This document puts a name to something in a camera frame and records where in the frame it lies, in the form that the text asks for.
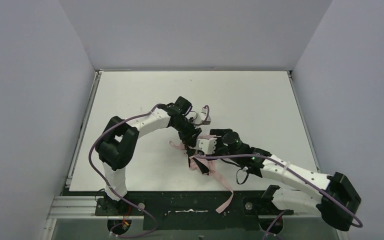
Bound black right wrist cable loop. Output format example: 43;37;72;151
235;168;251;186

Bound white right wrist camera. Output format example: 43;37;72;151
194;136;217;155

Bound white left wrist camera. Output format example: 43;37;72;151
193;112;212;126

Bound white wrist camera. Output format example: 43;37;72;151
193;112;212;126
194;136;217;155

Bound pink and black umbrella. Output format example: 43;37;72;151
169;134;234;214

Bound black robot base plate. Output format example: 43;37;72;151
94;187;281;234

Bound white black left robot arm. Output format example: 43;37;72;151
91;96;202;202

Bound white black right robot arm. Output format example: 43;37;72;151
209;128;363;232

